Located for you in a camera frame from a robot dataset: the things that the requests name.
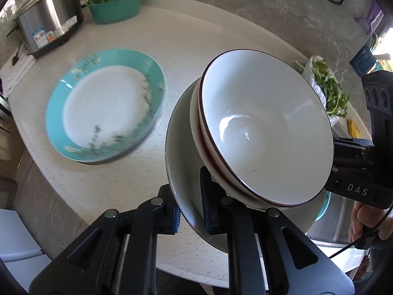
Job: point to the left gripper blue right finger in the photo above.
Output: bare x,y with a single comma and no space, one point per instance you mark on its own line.
267,253

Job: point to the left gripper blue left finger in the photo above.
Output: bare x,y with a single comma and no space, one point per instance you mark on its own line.
116,254

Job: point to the large white bowl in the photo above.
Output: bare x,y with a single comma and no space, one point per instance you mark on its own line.
183,164

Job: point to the red flower patterned bowl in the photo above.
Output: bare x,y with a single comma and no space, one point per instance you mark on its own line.
269,132

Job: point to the teal rimmed deep plate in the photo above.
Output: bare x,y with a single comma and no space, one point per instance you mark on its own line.
105,105

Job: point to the small white bowl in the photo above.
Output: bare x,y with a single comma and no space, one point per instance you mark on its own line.
204,149

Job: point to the person's right hand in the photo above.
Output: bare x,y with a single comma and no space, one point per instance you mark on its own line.
365,215

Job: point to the yellow sponge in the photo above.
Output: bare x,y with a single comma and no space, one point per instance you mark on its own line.
353,130

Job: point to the teal colander with greens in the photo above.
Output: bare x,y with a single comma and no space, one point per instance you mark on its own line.
324,206

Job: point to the stainless steel sink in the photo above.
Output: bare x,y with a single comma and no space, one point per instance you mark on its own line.
333,227

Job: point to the plastic bag of greens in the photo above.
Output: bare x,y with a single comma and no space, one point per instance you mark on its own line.
330,92

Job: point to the blue utensil holder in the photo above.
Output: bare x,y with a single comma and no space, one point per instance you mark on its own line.
363,61

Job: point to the green bowl with greens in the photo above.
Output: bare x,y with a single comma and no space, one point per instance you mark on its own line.
112,11

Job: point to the stainless steel rice cooker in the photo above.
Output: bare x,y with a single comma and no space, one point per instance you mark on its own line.
46,24

